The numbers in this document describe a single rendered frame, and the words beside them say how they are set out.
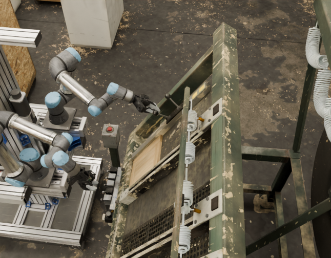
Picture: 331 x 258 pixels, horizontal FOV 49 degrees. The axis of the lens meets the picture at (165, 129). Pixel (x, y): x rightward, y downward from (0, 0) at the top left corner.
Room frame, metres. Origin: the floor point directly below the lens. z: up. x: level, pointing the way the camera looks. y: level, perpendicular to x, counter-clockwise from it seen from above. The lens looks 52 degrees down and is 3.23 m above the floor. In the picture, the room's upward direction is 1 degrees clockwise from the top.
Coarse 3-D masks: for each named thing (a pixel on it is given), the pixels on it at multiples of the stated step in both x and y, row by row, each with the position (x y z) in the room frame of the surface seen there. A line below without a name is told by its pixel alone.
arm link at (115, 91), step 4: (112, 84) 1.58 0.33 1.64; (116, 84) 1.60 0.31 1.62; (108, 88) 1.58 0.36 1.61; (112, 88) 1.56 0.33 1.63; (116, 88) 1.57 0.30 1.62; (120, 88) 1.58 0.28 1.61; (124, 88) 1.59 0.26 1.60; (108, 92) 1.55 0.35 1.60; (112, 92) 1.55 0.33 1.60; (116, 92) 1.55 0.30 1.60; (120, 92) 1.56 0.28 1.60; (124, 92) 1.56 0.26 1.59; (112, 96) 1.56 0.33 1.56; (116, 96) 1.55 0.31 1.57; (120, 96) 1.54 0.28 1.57; (124, 96) 1.55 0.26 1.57
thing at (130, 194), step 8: (208, 112) 1.17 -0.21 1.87; (200, 120) 1.14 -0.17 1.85; (208, 120) 1.11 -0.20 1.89; (200, 128) 1.10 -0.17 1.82; (208, 128) 1.12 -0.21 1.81; (192, 136) 1.16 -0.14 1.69; (200, 136) 1.12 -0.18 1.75; (208, 136) 1.11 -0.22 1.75; (200, 144) 1.12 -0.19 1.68; (176, 152) 1.14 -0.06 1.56; (168, 160) 1.14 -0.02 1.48; (176, 160) 1.13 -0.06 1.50; (152, 168) 1.19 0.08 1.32; (160, 168) 1.13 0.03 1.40; (168, 168) 1.13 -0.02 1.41; (144, 176) 1.18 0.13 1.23; (152, 176) 1.14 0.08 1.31; (160, 176) 1.13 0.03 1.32; (136, 184) 1.18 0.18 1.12; (144, 184) 1.14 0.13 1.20; (152, 184) 1.14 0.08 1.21; (128, 192) 1.17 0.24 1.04; (136, 192) 1.15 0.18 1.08; (120, 200) 1.16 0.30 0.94; (128, 200) 1.15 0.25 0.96
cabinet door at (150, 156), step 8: (160, 136) 1.49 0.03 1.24; (152, 144) 1.49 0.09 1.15; (160, 144) 1.42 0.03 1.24; (144, 152) 1.49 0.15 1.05; (152, 152) 1.42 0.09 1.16; (160, 152) 1.36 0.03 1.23; (136, 160) 1.49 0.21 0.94; (144, 160) 1.41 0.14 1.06; (152, 160) 1.34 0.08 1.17; (136, 168) 1.41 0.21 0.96; (144, 168) 1.33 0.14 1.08; (136, 176) 1.33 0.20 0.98
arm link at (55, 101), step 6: (48, 96) 1.82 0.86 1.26; (54, 96) 1.82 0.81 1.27; (60, 96) 1.84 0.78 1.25; (48, 102) 1.77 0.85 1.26; (54, 102) 1.77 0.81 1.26; (60, 102) 1.80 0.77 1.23; (66, 102) 1.83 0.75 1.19; (48, 108) 1.76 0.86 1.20; (54, 108) 1.76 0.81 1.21; (60, 108) 1.78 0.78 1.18; (54, 114) 1.75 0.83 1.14
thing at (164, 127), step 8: (208, 88) 1.50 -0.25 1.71; (192, 96) 1.52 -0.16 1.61; (200, 96) 1.49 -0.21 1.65; (192, 104) 1.49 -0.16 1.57; (176, 120) 1.50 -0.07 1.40; (160, 128) 1.53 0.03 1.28; (168, 128) 1.50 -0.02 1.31; (152, 136) 1.53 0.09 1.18; (144, 144) 1.53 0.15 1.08; (136, 152) 1.54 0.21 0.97
